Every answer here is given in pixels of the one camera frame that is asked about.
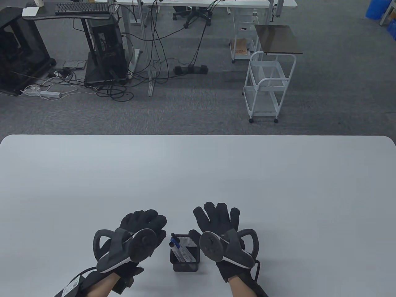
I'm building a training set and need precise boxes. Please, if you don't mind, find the black mesh pen holder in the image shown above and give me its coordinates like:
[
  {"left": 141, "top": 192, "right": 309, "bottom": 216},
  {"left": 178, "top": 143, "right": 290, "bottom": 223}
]
[{"left": 170, "top": 234, "right": 201, "bottom": 273}]

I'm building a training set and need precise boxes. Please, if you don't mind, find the white power strip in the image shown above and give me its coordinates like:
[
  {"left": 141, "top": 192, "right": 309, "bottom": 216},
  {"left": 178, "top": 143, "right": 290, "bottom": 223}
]
[{"left": 21, "top": 88, "right": 61, "bottom": 99}]

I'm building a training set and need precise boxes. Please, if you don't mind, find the person's right forearm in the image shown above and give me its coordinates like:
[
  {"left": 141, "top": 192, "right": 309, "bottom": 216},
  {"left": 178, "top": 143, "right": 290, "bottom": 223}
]
[{"left": 229, "top": 275, "right": 269, "bottom": 297}]

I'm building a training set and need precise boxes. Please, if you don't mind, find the black keyboard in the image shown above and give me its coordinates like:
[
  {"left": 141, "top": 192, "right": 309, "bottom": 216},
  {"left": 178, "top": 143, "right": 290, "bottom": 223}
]
[{"left": 55, "top": 2, "right": 110, "bottom": 15}]

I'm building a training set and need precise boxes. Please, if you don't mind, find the blue bin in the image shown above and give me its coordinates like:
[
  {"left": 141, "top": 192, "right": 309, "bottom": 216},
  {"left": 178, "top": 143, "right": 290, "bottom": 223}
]
[{"left": 366, "top": 0, "right": 392, "bottom": 20}]

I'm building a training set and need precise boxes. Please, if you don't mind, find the black braided cable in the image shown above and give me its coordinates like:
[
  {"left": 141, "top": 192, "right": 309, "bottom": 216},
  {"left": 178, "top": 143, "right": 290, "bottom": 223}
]
[{"left": 71, "top": 266, "right": 100, "bottom": 279}]

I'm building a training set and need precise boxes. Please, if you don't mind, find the white shelf cart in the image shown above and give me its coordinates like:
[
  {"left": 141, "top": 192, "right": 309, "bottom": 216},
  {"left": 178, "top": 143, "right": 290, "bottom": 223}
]
[{"left": 230, "top": 14, "right": 260, "bottom": 64}]

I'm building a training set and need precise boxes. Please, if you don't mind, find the black computer tower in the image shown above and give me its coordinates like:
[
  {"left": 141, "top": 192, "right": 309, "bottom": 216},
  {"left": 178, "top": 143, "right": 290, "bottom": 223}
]
[{"left": 88, "top": 17, "right": 129, "bottom": 81}]

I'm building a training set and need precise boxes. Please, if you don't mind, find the white cable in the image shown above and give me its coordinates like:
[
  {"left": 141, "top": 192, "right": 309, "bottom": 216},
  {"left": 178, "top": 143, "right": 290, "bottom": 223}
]
[{"left": 22, "top": 77, "right": 98, "bottom": 101}]

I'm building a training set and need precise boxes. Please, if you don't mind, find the black office chair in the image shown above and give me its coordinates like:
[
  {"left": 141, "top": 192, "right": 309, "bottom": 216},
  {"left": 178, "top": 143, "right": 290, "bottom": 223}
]
[{"left": 172, "top": 6, "right": 212, "bottom": 29}]

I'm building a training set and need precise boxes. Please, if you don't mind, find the gray network box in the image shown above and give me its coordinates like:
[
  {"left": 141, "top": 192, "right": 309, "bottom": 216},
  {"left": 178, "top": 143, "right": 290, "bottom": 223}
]
[{"left": 63, "top": 60, "right": 88, "bottom": 70}]

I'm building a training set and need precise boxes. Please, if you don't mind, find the person's left hand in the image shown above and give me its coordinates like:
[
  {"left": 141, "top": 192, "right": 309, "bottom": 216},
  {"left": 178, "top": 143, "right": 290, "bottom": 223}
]
[{"left": 97, "top": 209, "right": 168, "bottom": 282}]

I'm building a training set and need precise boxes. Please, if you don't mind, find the dark gray tracking controller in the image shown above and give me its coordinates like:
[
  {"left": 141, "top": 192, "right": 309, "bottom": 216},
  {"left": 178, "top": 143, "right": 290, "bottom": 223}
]
[
  {"left": 93, "top": 228, "right": 157, "bottom": 273},
  {"left": 200, "top": 228, "right": 259, "bottom": 269}
]

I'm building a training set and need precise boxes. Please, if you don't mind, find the black hanging cable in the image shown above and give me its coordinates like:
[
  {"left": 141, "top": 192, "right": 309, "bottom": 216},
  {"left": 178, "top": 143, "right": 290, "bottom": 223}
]
[{"left": 189, "top": 0, "right": 224, "bottom": 67}]

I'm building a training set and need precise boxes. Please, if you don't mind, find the black labelled sensor box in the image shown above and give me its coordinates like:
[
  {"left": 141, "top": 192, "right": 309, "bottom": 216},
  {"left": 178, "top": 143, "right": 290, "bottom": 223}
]
[{"left": 54, "top": 275, "right": 85, "bottom": 297}]

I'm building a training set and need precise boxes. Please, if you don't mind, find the long white desk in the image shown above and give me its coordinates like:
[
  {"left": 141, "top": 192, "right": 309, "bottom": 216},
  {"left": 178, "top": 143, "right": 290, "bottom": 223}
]
[{"left": 94, "top": 0, "right": 270, "bottom": 98}]

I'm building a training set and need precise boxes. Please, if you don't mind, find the cardboard box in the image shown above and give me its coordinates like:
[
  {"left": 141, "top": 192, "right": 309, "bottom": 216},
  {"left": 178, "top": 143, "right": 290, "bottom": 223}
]
[{"left": 230, "top": 39, "right": 250, "bottom": 53}]

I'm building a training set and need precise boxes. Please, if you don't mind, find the blue capped white marker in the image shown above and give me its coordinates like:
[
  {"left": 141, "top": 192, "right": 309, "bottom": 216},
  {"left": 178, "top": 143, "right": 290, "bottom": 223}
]
[{"left": 171, "top": 234, "right": 196, "bottom": 261}]

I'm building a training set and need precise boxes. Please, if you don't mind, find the person's right hand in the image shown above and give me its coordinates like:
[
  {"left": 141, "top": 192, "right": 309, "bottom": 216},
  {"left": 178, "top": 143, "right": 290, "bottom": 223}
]
[{"left": 189, "top": 202, "right": 256, "bottom": 282}]

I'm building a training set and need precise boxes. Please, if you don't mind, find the white table frame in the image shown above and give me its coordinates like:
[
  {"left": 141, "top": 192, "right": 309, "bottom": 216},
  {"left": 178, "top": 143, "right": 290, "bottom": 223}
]
[{"left": 379, "top": 3, "right": 396, "bottom": 27}]

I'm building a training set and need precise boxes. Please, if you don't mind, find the black desk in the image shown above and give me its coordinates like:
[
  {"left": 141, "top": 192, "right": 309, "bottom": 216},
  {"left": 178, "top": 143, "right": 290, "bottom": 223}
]
[{"left": 22, "top": 2, "right": 128, "bottom": 86}]

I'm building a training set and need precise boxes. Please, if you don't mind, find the brown side table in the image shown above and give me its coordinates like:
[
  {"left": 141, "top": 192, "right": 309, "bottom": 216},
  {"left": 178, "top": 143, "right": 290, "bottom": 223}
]
[{"left": 254, "top": 25, "right": 303, "bottom": 55}]

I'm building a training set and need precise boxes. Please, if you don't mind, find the black capped white marker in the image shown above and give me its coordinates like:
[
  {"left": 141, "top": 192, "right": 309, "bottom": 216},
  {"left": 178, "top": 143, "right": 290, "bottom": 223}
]
[
  {"left": 169, "top": 242, "right": 191, "bottom": 263},
  {"left": 174, "top": 247, "right": 192, "bottom": 263}
]

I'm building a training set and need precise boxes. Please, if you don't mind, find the short white desk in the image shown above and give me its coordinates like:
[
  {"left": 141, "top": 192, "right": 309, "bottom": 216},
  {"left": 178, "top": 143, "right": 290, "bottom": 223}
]
[{"left": 272, "top": 0, "right": 298, "bottom": 17}]

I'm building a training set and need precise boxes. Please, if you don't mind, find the black power strip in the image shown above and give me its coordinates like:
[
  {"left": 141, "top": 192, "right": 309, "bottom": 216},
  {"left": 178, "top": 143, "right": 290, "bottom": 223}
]
[{"left": 173, "top": 65, "right": 209, "bottom": 75}]

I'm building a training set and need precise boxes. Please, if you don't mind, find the black cable coil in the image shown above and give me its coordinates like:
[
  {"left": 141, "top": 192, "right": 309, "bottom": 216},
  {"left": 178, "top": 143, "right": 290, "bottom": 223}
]
[{"left": 97, "top": 83, "right": 134, "bottom": 102}]

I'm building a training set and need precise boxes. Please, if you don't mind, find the white rolling cart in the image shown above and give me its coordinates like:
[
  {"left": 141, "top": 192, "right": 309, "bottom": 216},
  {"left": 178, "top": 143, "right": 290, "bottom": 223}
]
[{"left": 243, "top": 51, "right": 297, "bottom": 123}]

